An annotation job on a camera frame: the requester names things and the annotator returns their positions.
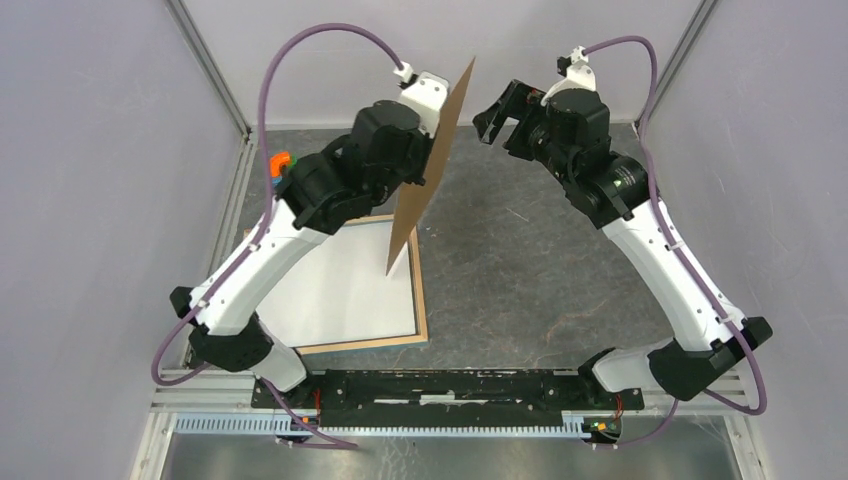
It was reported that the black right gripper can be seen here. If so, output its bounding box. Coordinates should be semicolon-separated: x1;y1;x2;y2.
475;77;577;186

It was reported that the brown cardboard backing board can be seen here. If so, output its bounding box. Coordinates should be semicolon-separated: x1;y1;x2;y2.
385;58;476;275

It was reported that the hot air balloon photo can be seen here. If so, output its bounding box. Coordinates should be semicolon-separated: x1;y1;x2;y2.
254;221;419;349

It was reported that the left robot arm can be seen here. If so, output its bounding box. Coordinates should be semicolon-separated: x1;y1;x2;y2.
170;100;441;408

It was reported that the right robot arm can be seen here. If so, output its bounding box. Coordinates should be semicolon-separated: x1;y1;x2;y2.
473;80;773;408

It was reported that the orange curved toy block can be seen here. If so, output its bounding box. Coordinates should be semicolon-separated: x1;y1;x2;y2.
269;151;294;180

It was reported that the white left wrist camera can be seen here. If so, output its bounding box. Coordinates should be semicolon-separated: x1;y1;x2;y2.
393;62;450;139

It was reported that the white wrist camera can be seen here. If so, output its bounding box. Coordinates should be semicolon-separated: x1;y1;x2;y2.
393;62;450;139
540;46;596;106

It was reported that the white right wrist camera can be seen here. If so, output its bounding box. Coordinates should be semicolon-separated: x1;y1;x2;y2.
540;46;596;106

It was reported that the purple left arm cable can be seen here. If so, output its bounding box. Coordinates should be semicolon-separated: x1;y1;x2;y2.
150;23;407;452

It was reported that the light wooden picture frame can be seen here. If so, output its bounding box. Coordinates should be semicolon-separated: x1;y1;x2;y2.
242;213;431;357

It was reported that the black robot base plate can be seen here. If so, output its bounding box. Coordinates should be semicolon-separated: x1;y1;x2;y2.
251;369;645;428

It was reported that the aluminium rail with cable comb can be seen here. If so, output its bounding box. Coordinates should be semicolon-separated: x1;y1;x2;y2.
152;369;728;442

